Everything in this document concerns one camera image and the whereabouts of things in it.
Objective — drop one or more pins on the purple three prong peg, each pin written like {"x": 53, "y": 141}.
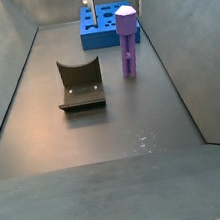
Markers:
{"x": 127, "y": 38}

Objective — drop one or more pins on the blue shape sorting board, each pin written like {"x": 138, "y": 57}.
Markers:
{"x": 113, "y": 20}

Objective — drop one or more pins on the black curved stand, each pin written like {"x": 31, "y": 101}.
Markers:
{"x": 83, "y": 87}

